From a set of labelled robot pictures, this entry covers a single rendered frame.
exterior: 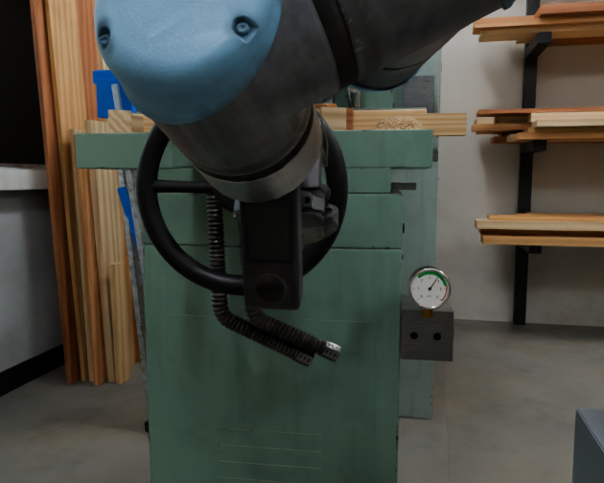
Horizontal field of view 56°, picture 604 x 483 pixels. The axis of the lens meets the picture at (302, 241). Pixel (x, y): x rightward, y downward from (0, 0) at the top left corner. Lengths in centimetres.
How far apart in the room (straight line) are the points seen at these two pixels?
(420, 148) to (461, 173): 246
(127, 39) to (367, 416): 82
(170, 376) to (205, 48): 84
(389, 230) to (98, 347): 171
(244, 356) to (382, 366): 23
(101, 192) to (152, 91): 213
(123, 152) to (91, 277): 140
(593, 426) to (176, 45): 62
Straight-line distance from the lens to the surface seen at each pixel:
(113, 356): 246
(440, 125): 108
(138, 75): 27
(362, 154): 92
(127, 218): 189
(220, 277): 78
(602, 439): 71
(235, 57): 25
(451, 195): 337
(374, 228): 92
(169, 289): 101
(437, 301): 88
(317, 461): 104
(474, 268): 342
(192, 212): 98
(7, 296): 247
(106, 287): 240
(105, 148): 104
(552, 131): 293
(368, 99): 125
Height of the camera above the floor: 83
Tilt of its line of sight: 7 degrees down
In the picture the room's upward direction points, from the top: straight up
